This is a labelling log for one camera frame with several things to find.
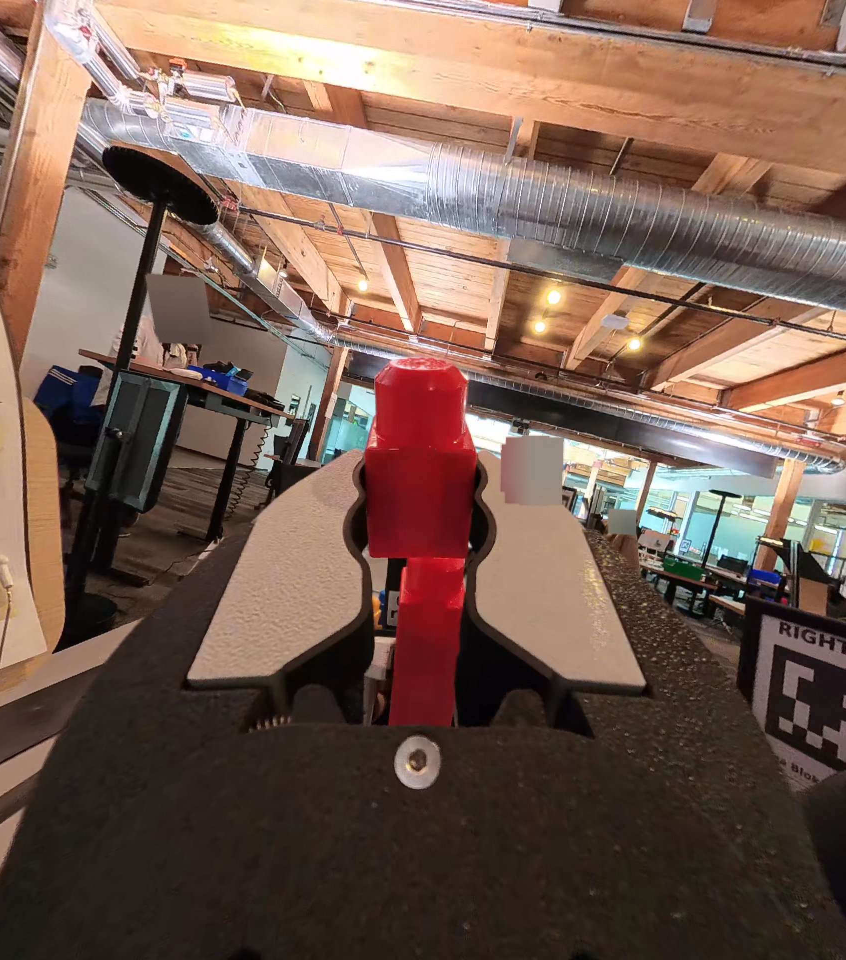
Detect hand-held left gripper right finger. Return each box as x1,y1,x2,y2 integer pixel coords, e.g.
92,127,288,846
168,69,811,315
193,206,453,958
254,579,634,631
465,451,649,721

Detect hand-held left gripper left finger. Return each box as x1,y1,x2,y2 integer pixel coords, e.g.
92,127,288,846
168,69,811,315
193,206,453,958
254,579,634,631
186,450,377,719

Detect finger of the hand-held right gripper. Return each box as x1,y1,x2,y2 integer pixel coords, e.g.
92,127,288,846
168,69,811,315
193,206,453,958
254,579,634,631
363,660,394,726

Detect wooden desk black legs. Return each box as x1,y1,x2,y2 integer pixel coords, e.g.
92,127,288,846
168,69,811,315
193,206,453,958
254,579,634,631
640,564,718,610

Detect black panel on easel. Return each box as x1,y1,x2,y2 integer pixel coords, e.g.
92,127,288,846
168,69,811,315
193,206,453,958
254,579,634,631
264,459,325,515

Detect black standing desk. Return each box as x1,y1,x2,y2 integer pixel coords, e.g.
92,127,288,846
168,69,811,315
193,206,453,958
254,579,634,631
80,348,296,545

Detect black floor lamp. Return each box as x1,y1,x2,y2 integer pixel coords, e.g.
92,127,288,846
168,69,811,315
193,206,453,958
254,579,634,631
699,489,742,573

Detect long blue storage bin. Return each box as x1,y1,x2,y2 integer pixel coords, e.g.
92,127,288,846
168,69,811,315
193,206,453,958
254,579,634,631
190,363,250,397

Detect blue striped jacket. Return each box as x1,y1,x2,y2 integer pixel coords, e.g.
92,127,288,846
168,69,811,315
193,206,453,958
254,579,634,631
34,365,105,451

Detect framed marker sign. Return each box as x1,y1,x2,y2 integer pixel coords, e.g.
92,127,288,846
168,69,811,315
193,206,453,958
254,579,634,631
738,596,846,792

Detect black rubber mat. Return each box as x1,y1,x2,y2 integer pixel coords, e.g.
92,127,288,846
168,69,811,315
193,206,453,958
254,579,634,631
0,675,101,785

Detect black coiled cable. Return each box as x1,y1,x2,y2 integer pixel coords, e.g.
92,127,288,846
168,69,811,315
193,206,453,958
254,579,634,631
231,427,274,519

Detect large silver air duct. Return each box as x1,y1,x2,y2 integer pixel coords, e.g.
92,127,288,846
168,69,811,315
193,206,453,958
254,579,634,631
81,101,846,324

